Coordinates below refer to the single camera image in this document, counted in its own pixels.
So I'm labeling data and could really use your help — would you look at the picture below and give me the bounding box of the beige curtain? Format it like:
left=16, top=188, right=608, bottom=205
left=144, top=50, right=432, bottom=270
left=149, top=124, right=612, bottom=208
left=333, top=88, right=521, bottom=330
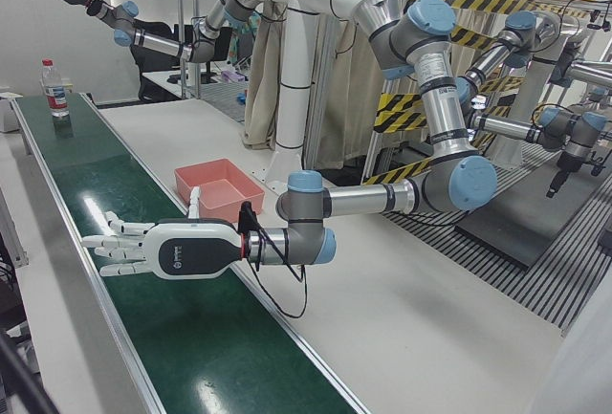
left=241, top=10, right=379, bottom=171

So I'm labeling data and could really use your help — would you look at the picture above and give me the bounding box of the black office chair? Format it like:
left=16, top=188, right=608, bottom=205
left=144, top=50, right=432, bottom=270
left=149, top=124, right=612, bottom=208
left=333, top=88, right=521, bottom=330
left=128, top=20, right=184, bottom=100

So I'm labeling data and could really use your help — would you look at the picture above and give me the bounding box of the yellow black striped barrier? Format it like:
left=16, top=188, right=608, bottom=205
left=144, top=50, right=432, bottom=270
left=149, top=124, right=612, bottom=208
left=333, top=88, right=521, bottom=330
left=361, top=0, right=594, bottom=188

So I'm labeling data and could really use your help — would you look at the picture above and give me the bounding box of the white background desk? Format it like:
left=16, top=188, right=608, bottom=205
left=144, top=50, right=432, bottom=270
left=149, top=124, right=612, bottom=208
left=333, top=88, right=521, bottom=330
left=142, top=69, right=250, bottom=123

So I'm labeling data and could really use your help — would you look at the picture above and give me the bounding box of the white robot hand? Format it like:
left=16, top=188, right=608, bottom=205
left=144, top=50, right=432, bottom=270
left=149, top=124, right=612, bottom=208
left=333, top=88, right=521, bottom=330
left=80, top=186, right=248, bottom=282

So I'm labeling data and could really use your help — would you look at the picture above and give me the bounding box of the pink plastic basket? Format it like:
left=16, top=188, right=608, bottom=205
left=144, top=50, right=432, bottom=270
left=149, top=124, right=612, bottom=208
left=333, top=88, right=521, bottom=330
left=174, top=158, right=266, bottom=225

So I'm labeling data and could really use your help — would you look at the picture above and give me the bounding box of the black background robot gripper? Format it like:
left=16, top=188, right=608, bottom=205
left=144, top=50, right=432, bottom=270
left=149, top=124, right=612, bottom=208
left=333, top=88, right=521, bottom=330
left=547, top=148, right=578, bottom=199

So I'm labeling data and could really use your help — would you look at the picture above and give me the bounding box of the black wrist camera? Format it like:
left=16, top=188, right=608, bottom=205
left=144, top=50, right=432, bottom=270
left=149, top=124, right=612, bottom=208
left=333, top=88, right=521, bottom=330
left=237, top=201, right=263, bottom=234

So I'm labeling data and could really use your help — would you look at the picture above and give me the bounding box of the black floor platform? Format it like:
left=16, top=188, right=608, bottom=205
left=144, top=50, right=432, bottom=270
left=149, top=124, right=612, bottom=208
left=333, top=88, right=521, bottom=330
left=453, top=145, right=612, bottom=270

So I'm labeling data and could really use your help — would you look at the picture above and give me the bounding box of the clear water bottle red cap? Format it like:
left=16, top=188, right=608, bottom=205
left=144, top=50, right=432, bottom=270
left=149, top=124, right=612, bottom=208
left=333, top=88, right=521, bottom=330
left=40, top=58, right=71, bottom=119

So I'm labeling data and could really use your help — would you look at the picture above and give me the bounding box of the green conveyor belt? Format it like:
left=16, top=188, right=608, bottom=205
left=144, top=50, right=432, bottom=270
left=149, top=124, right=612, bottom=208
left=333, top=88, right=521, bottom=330
left=10, top=92, right=379, bottom=414

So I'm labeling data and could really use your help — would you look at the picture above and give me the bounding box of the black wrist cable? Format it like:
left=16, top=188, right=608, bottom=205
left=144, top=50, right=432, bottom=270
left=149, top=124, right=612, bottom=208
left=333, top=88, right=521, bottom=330
left=248, top=227, right=310, bottom=319

